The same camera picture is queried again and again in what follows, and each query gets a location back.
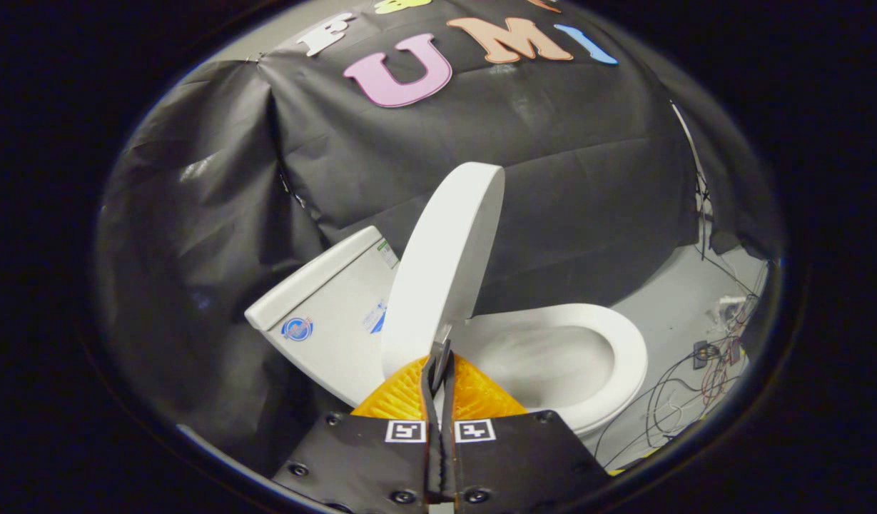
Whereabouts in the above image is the tangle of black cables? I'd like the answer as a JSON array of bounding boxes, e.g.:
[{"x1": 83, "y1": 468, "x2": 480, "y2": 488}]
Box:
[{"x1": 594, "y1": 250, "x2": 760, "y2": 468}]

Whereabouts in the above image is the black backdrop cloth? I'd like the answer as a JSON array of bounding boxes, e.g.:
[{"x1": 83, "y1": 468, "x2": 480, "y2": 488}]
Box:
[{"x1": 96, "y1": 0, "x2": 785, "y2": 475}]

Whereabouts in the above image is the white ceramic toilet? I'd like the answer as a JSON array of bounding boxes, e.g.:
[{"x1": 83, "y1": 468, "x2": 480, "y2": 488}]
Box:
[{"x1": 244, "y1": 226, "x2": 649, "y2": 438}]

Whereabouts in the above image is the white toilet lid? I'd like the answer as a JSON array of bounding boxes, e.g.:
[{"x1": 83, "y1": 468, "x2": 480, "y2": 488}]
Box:
[{"x1": 381, "y1": 162, "x2": 506, "y2": 379}]

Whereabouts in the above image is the yellow black striped floor tape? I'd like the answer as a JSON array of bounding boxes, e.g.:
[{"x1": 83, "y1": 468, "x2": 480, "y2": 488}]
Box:
[{"x1": 604, "y1": 446, "x2": 660, "y2": 478}]

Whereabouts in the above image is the bundle of red wires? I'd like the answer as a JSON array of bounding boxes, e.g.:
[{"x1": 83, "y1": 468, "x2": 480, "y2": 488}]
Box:
[{"x1": 701, "y1": 314, "x2": 749, "y2": 408}]

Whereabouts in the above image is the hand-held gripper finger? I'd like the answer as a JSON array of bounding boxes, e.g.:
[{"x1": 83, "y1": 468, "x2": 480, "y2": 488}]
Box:
[
  {"x1": 273, "y1": 355, "x2": 443, "y2": 504},
  {"x1": 442, "y1": 353, "x2": 612, "y2": 504}
]

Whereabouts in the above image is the white toilet seat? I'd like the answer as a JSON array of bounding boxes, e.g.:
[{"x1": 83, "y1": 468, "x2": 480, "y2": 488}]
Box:
[{"x1": 449, "y1": 303, "x2": 649, "y2": 433}]

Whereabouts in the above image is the thin metal backdrop stand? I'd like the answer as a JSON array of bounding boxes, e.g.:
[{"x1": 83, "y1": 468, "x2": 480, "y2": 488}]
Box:
[{"x1": 670, "y1": 100, "x2": 717, "y2": 261}]

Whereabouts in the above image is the black lid pull tab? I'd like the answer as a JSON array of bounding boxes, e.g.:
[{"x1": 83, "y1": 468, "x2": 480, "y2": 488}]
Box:
[{"x1": 432, "y1": 325, "x2": 453, "y2": 390}]

